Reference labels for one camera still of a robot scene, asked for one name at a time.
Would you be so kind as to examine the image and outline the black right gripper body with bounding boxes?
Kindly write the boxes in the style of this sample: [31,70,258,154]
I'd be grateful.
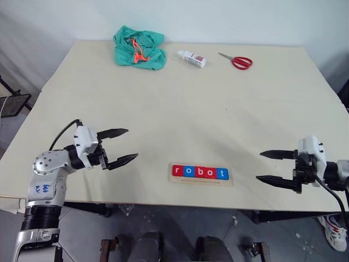
[293,149,317,194]

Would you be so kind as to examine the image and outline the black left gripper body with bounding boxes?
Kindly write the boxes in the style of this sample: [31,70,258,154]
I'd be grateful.
[86,139,112,171]

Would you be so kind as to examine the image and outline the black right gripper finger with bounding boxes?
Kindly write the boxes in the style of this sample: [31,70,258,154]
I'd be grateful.
[255,175,297,191]
[259,149,298,160]

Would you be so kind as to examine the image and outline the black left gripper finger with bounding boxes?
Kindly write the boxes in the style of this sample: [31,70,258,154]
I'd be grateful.
[97,127,129,141]
[107,153,139,171]

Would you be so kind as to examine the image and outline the letter tiles on wooden holder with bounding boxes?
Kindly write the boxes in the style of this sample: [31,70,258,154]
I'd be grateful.
[169,163,234,187]

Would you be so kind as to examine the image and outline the black table underframe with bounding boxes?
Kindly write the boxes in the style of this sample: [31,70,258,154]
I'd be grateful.
[63,201,345,224]

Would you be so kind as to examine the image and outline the white sneaker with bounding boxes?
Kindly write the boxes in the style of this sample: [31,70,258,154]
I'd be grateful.
[317,215,349,252]

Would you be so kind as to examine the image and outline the dark grey rounded shape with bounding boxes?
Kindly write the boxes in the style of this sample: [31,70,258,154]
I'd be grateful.
[195,235,231,262]

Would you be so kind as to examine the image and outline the black mesh chair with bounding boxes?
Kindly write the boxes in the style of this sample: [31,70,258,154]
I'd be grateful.
[0,75,33,118]

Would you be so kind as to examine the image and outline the white plastic bottle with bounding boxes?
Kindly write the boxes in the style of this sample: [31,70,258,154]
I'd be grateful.
[176,50,207,69]

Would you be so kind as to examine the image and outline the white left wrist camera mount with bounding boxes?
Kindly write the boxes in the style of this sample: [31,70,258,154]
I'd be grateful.
[73,125,99,168]

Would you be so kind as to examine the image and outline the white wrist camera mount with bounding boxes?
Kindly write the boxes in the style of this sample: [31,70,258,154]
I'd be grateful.
[73,125,99,168]
[297,134,328,188]

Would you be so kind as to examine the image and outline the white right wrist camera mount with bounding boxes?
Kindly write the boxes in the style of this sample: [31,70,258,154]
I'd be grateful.
[297,134,328,188]

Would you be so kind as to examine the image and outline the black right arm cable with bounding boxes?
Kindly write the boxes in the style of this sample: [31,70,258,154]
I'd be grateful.
[315,176,349,218]

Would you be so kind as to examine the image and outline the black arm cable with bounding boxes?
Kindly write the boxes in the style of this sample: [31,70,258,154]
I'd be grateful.
[48,118,83,151]
[315,176,349,218]

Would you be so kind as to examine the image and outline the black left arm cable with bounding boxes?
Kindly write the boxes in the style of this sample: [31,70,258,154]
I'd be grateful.
[48,118,83,151]

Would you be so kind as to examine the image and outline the rusty metal bracket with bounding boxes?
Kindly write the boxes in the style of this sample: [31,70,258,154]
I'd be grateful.
[99,236,122,256]
[239,240,271,259]

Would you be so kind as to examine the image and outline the green drawstring cloth bag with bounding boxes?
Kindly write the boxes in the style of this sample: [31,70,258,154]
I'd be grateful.
[113,25,167,72]

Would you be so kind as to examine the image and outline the orange drawstring cord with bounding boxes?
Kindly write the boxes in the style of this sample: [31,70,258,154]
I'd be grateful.
[130,38,151,65]

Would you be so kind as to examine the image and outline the red handled scissors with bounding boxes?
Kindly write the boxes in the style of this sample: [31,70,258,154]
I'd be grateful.
[218,52,254,71]

